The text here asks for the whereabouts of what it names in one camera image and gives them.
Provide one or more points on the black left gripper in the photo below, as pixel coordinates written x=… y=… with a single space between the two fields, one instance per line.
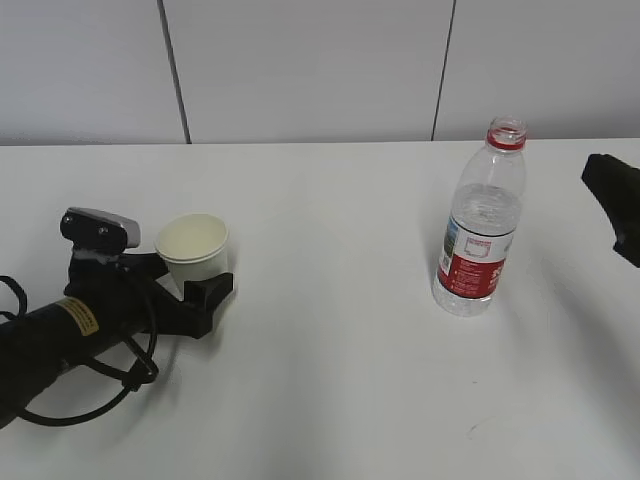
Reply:
x=125 y=289

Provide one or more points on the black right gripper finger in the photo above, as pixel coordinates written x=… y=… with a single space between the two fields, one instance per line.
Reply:
x=615 y=185

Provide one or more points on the white paper cup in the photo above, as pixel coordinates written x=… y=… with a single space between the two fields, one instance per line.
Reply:
x=193 y=247

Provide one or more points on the Nongfu Spring water bottle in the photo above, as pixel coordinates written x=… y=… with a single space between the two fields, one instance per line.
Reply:
x=485 y=212

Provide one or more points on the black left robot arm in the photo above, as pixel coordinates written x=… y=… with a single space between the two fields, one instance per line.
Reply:
x=109 y=321

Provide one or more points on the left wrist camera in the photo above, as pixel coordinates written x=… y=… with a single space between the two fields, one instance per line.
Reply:
x=99 y=231

